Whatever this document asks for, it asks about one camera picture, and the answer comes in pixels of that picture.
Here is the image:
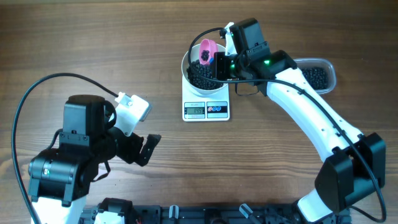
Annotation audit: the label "pink scoop with blue handle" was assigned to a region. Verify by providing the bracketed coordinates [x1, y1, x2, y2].
[199, 39, 218, 65]

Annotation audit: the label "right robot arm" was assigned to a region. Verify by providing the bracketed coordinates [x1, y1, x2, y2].
[213, 18, 386, 223]

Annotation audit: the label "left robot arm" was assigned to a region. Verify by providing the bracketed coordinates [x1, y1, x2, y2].
[29, 93, 161, 223]

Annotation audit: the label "white bowl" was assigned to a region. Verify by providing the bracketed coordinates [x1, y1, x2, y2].
[182, 44, 228, 95]

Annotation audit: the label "white digital kitchen scale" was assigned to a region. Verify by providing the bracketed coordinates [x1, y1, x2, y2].
[182, 76, 230, 122]

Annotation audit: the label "black beans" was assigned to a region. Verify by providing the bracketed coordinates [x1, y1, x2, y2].
[187, 60, 223, 90]

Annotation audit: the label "clear plastic bean container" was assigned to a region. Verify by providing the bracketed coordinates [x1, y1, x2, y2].
[295, 58, 336, 95]

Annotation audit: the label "black right camera cable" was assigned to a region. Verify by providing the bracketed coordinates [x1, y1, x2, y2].
[187, 27, 388, 223]

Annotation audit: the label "black camera cable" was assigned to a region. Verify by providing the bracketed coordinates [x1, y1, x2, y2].
[11, 72, 121, 224]
[187, 27, 388, 223]

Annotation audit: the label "black left camera cable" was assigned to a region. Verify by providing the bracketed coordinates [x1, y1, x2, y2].
[11, 72, 121, 224]

